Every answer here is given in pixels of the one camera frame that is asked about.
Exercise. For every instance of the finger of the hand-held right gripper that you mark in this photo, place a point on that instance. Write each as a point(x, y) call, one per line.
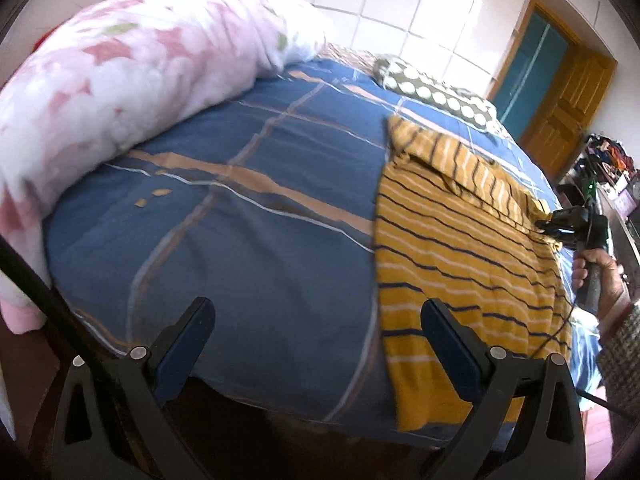
point(546, 225)

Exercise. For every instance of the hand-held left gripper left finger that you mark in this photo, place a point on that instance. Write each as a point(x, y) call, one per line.
point(181, 345)

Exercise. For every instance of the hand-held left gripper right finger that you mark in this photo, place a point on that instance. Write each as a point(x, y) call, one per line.
point(452, 347)

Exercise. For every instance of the yellow striped shirt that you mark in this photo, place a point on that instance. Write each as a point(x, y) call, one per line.
point(460, 280)

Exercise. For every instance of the person's right forearm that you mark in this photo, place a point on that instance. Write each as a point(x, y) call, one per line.
point(622, 355)

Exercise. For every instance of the person's right hand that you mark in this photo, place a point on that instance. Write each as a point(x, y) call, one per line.
point(600, 275)

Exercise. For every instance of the cluttered dresser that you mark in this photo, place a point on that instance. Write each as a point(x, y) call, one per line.
point(607, 180)

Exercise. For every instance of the wooden door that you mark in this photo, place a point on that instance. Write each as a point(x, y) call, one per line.
point(570, 110)

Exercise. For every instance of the blue plaid bed sheet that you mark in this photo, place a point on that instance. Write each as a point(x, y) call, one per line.
point(240, 220)

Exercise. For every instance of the brown polka dot pillow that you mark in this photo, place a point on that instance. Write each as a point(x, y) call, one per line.
point(435, 91)

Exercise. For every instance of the pink floral blanket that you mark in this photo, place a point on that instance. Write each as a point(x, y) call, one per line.
point(100, 110)

